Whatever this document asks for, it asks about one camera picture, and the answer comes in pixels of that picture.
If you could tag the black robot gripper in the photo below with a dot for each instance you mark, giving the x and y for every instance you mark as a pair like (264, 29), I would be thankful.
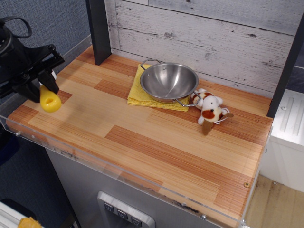
(20, 66)

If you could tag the yellow handled white toy knife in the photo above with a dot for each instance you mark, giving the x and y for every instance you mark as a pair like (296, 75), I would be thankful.
(49, 101)

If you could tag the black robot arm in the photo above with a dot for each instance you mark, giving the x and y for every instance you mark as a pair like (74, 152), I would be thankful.
(8, 39)

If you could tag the white ridged side counter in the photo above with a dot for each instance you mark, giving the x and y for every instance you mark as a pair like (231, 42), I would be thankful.
(283, 160)

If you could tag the yellow folded cloth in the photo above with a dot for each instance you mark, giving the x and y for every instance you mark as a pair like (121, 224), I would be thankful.
(137, 96)

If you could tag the silver toy fridge cabinet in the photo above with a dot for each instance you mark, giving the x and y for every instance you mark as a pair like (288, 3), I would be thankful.
(82, 184)

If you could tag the silver dispenser button panel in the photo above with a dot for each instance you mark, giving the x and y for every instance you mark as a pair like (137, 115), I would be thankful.
(118, 214)

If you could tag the brown white plush dog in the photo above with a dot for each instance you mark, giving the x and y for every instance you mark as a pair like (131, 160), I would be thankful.
(210, 108)

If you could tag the dark left shelf post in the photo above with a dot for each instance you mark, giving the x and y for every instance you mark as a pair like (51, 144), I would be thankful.
(99, 30)

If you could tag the dark shelf post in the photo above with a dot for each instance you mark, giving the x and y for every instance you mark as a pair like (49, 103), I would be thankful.
(99, 30)
(287, 70)

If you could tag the stainless steel bowl with handles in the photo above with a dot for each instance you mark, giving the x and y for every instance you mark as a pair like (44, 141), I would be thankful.
(169, 82)

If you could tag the dark right shelf post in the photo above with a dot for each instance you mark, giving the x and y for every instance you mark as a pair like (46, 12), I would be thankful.
(287, 70)

